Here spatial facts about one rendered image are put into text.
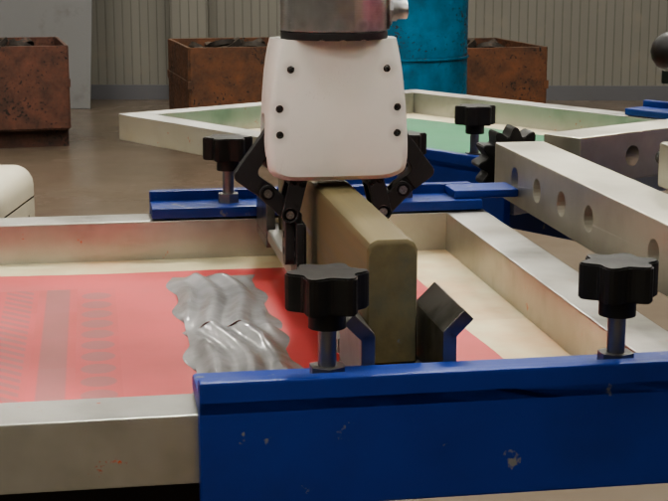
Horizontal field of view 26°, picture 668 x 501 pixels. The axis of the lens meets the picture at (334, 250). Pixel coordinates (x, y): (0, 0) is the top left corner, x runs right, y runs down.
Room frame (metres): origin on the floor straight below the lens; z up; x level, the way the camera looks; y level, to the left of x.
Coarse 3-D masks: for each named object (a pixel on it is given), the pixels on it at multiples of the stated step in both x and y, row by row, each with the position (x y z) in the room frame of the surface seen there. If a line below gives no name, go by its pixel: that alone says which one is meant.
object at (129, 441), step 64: (0, 256) 1.23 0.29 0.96; (64, 256) 1.24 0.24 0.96; (128, 256) 1.25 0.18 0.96; (192, 256) 1.26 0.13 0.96; (512, 256) 1.10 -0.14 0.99; (576, 320) 0.94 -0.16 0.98; (640, 320) 0.90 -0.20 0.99; (0, 448) 0.70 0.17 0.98; (64, 448) 0.70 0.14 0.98; (128, 448) 0.71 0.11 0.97; (192, 448) 0.71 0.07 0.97
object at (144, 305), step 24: (0, 288) 1.14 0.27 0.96; (24, 288) 1.14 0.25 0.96; (48, 288) 1.14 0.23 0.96; (72, 288) 1.14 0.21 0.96; (120, 288) 1.14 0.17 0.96; (144, 288) 1.14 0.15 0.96; (264, 288) 1.14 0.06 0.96; (120, 312) 1.06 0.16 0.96; (144, 312) 1.06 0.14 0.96; (168, 312) 1.06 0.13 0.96; (288, 312) 1.06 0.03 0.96
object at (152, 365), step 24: (120, 336) 0.99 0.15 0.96; (144, 336) 0.99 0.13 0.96; (168, 336) 0.99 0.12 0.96; (312, 336) 0.99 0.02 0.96; (456, 336) 0.99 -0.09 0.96; (144, 360) 0.93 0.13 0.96; (168, 360) 0.93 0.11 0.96; (312, 360) 0.93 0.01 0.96; (336, 360) 0.93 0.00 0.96; (456, 360) 0.93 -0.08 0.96; (144, 384) 0.88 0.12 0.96; (168, 384) 0.88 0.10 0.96
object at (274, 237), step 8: (272, 232) 1.17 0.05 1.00; (280, 232) 1.17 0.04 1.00; (272, 240) 1.15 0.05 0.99; (280, 240) 1.14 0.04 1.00; (272, 248) 1.15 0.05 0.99; (280, 248) 1.11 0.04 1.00; (280, 256) 1.10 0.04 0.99; (288, 264) 1.06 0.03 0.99; (336, 336) 0.85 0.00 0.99; (336, 344) 0.85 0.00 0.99
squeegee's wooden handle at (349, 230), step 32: (320, 192) 1.00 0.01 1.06; (352, 192) 0.99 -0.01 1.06; (320, 224) 0.99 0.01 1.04; (352, 224) 0.88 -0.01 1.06; (384, 224) 0.87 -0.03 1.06; (320, 256) 0.99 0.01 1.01; (352, 256) 0.86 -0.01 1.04; (384, 256) 0.82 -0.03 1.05; (416, 256) 0.82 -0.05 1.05; (384, 288) 0.82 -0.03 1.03; (416, 288) 0.82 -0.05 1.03; (384, 320) 0.82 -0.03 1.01; (416, 320) 0.82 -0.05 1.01; (384, 352) 0.82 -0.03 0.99; (416, 352) 0.82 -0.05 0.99
